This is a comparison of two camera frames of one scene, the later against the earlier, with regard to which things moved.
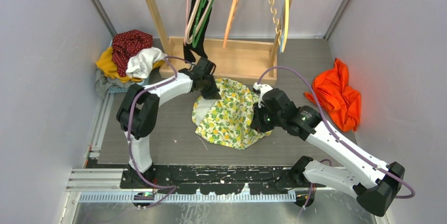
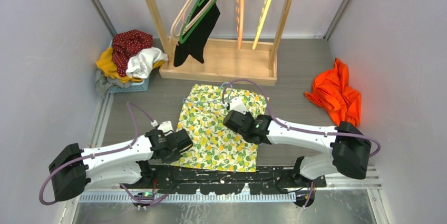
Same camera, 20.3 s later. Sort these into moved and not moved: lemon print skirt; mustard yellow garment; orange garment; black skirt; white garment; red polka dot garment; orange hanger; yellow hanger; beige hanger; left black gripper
Moved: lemon print skirt; yellow hanger; orange hanger; left black gripper; beige hanger; black skirt
Not moved: red polka dot garment; orange garment; mustard yellow garment; white garment
